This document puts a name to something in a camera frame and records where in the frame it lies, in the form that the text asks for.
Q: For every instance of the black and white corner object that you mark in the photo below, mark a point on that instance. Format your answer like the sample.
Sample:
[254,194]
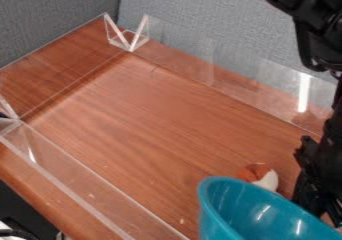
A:
[20,216]

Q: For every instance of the clear acrylic barrier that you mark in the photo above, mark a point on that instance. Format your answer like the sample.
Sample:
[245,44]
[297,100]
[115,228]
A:
[78,199]
[289,94]

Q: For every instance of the clear acrylic front barrier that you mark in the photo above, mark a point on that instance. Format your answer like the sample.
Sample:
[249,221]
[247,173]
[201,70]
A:
[78,199]

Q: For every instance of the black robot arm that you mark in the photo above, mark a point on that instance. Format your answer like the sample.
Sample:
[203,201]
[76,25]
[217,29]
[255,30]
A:
[318,29]

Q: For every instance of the blue plastic bowl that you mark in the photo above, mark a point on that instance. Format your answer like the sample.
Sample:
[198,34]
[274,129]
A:
[239,211]

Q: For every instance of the clear acrylic back barrier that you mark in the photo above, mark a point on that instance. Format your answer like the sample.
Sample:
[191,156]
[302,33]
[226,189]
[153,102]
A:
[289,94]

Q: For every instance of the red and white toy mushroom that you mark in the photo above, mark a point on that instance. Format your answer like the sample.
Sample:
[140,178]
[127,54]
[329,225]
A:
[259,175]

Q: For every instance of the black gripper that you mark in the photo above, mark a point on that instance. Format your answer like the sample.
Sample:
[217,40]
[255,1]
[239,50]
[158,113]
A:
[318,186]

